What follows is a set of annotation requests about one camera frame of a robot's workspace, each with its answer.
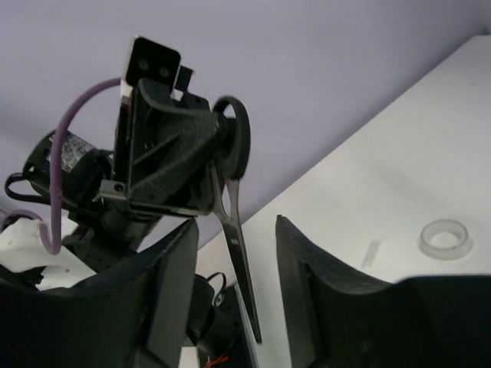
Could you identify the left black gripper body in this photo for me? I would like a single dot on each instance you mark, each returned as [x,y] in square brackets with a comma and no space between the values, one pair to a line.
[197,193]

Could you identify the clear tape roll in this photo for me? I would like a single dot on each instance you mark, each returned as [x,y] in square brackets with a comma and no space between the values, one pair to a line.
[445,239]

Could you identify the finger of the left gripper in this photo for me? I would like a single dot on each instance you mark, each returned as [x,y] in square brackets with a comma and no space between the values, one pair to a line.
[169,144]

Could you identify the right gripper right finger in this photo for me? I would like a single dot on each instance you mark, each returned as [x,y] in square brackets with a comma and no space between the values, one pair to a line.
[338,316]

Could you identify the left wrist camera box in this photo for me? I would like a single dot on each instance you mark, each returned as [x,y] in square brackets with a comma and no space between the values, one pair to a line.
[148,59]

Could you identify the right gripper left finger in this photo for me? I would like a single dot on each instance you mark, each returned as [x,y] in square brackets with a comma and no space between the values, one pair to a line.
[132,314]

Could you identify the black handled scissors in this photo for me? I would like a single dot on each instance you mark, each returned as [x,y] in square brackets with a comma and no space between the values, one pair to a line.
[228,170]

